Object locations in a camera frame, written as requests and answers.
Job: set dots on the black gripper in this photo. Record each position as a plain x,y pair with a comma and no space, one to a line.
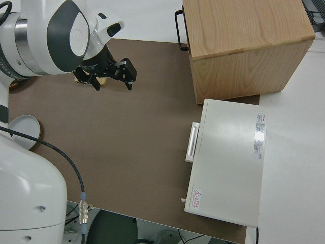
99,61

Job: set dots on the gray plate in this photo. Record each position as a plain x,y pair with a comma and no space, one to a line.
25,124

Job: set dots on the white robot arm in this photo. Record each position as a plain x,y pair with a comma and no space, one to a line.
25,190

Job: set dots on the wooden mug rack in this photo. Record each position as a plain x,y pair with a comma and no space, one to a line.
102,80

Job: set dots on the brown table mat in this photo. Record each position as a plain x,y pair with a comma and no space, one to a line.
127,139

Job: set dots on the wooden bread box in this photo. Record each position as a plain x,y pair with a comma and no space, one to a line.
241,30

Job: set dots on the white toaster oven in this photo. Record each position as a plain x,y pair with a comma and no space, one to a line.
228,165

